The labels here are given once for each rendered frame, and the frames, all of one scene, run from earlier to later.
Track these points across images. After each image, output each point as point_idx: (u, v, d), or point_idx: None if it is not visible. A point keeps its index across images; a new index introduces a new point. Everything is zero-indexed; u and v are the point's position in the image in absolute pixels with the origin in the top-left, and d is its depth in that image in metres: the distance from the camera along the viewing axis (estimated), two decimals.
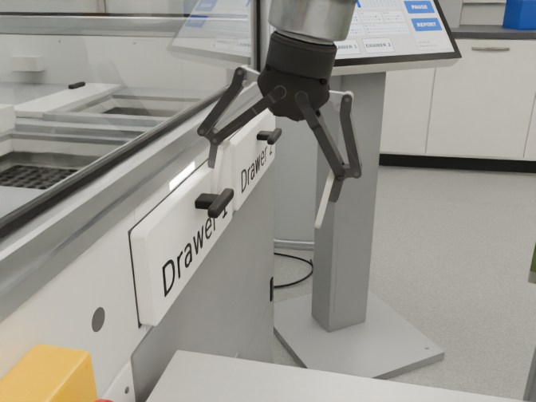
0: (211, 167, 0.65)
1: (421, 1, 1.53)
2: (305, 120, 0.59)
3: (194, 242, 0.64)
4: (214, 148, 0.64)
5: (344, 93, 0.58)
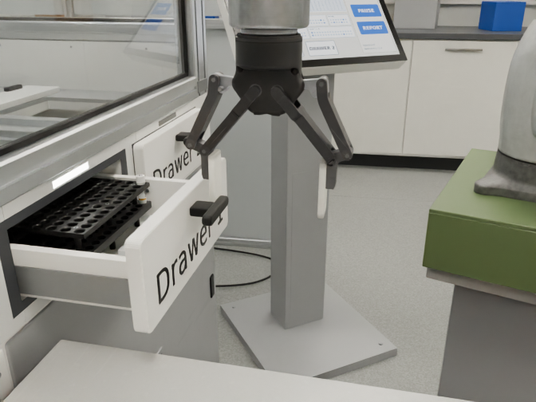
0: (206, 178, 0.66)
1: (368, 5, 1.57)
2: (285, 112, 0.59)
3: (188, 250, 0.65)
4: (206, 159, 0.65)
5: (318, 78, 0.58)
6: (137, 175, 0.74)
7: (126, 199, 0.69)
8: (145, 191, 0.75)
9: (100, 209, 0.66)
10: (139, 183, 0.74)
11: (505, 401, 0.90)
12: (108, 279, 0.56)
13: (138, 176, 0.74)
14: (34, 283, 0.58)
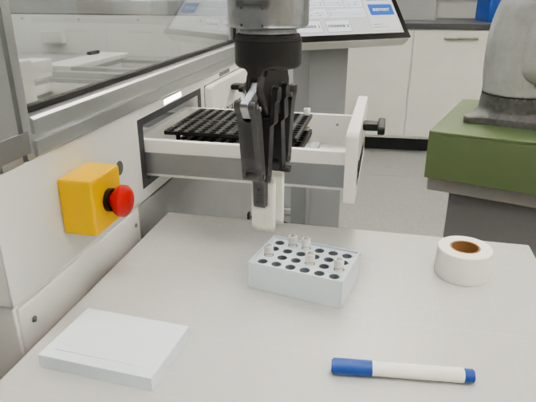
0: (266, 205, 0.63)
1: None
2: (284, 109, 0.62)
3: (360, 155, 0.88)
4: (266, 187, 0.62)
5: (289, 84, 0.65)
6: (305, 108, 0.97)
7: (305, 122, 0.92)
8: None
9: (293, 127, 0.89)
10: (306, 114, 0.97)
11: None
12: (324, 166, 0.79)
13: (306, 108, 0.97)
14: None
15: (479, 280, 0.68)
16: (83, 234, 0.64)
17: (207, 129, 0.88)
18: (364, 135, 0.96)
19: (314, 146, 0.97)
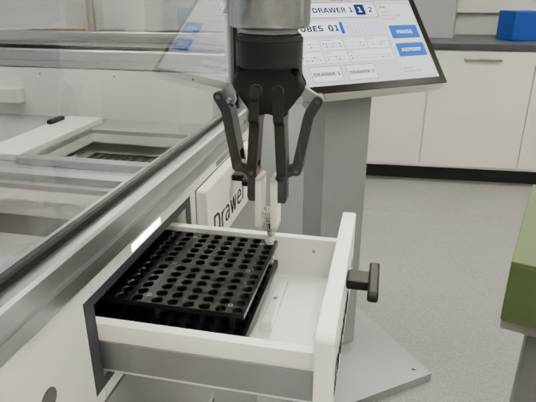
0: (252, 199, 0.65)
1: (406, 25, 1.53)
2: (272, 113, 0.60)
3: (343, 324, 0.60)
4: (252, 181, 0.64)
5: (317, 95, 0.59)
6: (266, 234, 0.69)
7: (265, 265, 0.64)
8: None
9: (245, 278, 0.61)
10: (269, 242, 0.69)
11: None
12: (282, 370, 0.50)
13: (268, 235, 0.69)
14: (193, 370, 0.53)
15: None
16: None
17: (117, 285, 0.60)
18: None
19: (280, 289, 0.68)
